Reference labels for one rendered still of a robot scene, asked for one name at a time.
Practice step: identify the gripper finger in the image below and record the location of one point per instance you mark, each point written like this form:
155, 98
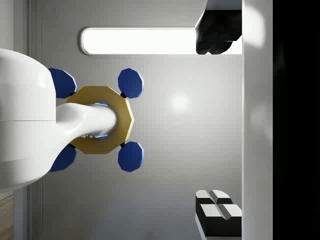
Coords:
220, 220
217, 30

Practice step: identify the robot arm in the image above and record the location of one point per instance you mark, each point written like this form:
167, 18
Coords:
25, 125

